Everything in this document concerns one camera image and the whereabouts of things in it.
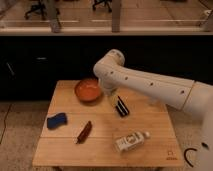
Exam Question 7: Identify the grey metal post right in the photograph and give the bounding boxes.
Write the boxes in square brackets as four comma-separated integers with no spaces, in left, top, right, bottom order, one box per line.
[201,9,213,32]

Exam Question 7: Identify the black office chair left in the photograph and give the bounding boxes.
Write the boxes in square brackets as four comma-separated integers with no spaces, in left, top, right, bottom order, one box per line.
[24,0,48,20]

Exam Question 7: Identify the black office chair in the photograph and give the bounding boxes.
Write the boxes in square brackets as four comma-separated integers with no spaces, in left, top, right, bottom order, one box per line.
[92,0,113,14]
[24,0,48,20]

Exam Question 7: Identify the blue sponge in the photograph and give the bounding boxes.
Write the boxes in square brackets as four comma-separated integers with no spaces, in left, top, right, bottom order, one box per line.
[47,113,67,129]

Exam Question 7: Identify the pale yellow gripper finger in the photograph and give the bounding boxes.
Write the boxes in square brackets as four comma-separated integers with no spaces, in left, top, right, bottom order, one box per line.
[109,90,118,107]

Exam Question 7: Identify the grey metal post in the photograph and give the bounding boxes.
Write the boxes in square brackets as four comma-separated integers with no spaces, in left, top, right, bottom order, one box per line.
[44,0,61,33]
[201,9,213,32]
[112,0,121,33]

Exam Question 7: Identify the grey metal post left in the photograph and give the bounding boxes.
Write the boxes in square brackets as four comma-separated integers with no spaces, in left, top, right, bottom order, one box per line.
[44,0,61,33]

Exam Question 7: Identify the brown chocolate bar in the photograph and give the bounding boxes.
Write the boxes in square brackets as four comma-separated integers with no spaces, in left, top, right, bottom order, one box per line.
[76,121,92,144]

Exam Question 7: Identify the orange ceramic bowl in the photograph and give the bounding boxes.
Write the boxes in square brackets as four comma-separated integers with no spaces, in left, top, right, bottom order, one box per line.
[74,78,102,102]

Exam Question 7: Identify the thin dark floor cable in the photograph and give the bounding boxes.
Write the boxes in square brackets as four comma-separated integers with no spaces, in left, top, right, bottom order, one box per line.
[0,103,13,145]

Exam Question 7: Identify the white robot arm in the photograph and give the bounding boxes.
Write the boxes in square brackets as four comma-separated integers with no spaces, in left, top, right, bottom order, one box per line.
[93,49,213,171]

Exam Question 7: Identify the black office chair right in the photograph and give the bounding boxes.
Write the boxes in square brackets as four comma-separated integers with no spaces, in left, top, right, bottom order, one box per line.
[92,0,113,14]

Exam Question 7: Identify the white plastic bottle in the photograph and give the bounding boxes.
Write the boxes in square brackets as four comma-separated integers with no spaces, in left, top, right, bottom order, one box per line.
[115,131,150,153]

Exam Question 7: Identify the black white striped box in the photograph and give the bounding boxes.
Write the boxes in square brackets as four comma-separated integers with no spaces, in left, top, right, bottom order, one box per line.
[115,98,129,117]

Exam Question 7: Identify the wooden table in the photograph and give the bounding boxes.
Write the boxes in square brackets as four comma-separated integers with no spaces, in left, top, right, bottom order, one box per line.
[33,81,183,167]

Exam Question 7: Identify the grey metal post middle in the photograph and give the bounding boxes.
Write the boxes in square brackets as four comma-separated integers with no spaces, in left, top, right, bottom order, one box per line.
[112,0,121,33]

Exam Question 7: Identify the black cable on floor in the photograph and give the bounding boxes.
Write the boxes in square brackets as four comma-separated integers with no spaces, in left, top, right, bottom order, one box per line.
[183,147,198,168]

